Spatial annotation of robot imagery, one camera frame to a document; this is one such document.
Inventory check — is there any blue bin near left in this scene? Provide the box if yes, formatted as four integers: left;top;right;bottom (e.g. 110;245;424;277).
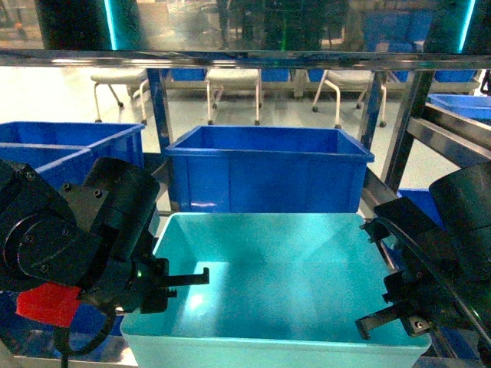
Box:
1;143;94;189

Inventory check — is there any steel flow rack frame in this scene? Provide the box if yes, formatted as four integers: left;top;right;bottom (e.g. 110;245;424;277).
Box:
0;48;491;368

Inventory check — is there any blue bin lower right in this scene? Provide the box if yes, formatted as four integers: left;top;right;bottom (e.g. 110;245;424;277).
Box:
397;189;445;229

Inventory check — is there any grey chair middle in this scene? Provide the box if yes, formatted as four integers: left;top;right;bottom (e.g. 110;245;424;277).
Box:
205;68;262;126

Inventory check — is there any grey chair right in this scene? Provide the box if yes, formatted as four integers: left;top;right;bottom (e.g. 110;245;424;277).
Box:
311;70;374;129

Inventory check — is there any blue bin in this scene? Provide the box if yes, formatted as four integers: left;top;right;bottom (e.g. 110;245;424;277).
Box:
1;143;94;189
397;189;445;229
1;121;144;167

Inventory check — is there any grey chair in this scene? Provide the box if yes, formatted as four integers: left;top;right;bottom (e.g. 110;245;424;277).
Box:
311;70;374;129
90;68;150;126
205;68;262;126

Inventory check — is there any blue bin right shelf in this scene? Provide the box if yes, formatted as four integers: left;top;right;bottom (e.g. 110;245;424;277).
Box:
427;94;490;121

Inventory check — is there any grey chair left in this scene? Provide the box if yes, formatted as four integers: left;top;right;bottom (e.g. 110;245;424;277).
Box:
90;68;150;126

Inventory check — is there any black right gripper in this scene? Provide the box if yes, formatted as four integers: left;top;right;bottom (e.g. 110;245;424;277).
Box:
355;197;479;340

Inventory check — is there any blue bin centre shelf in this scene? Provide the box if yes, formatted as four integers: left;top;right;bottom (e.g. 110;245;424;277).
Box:
166;126;374;213

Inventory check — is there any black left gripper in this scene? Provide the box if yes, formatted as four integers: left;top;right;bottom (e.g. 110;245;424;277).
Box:
79;231;209;314

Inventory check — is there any blue bin shelf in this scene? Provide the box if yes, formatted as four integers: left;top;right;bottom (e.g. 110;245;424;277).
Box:
427;94;490;121
166;126;374;213

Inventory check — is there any blue bin far left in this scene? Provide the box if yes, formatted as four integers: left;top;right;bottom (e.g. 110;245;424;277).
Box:
1;121;144;167

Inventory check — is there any teal plastic bin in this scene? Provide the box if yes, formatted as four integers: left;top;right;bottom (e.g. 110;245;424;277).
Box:
121;213;430;367

